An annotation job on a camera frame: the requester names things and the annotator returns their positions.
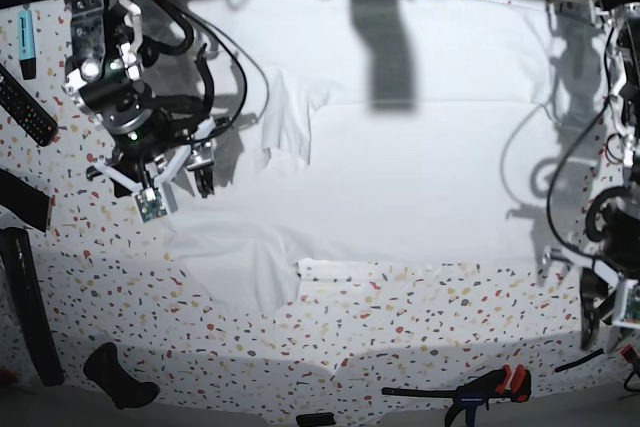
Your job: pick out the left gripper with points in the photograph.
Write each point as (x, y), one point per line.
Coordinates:
(611, 222)

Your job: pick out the small black box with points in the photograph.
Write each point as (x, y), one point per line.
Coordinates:
(318, 419)

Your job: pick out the black orange bar clamp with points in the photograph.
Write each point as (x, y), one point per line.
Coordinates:
(516, 386)

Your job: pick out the black game controller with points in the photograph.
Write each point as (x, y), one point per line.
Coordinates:
(103, 368)

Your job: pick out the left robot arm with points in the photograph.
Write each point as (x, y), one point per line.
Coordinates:
(621, 63)

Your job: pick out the white T-shirt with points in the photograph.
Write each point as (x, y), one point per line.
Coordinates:
(400, 131)

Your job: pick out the blue highlighter pen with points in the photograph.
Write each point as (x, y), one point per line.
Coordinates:
(26, 39)

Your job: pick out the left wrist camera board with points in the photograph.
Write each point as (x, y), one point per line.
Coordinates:
(626, 310)

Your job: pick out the terrazzo pattern tablecloth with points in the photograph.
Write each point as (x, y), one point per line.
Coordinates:
(354, 327)

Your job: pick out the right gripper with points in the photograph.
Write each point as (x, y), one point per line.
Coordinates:
(144, 128)

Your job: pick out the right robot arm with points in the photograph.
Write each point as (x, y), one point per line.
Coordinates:
(154, 47)

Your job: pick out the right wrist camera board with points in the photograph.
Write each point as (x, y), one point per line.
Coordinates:
(150, 204)

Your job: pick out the black remote control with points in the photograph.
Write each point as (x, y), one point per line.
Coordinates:
(26, 111)

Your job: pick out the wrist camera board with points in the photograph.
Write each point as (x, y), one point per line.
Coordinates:
(626, 310)
(150, 204)

